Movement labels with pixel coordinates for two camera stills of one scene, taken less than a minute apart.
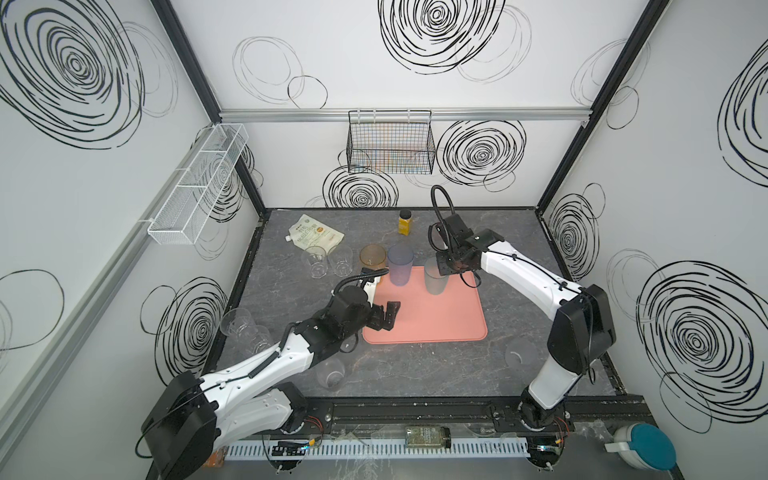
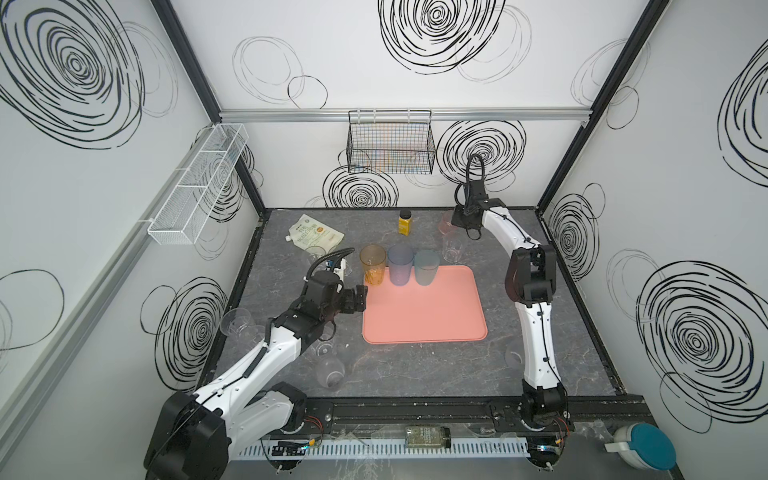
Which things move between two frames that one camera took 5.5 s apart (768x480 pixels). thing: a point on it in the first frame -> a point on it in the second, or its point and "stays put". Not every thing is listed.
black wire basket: x=391 y=142 stays put
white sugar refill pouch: x=306 y=232 stays put
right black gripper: x=450 y=263 -> x=464 y=216
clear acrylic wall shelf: x=179 y=219 stays put
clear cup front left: x=330 y=374 stays put
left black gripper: x=378 y=315 -> x=351 y=298
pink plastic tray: x=456 y=315 stays put
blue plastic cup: x=400 y=259 stays put
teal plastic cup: x=435 y=282 -> x=426 y=263
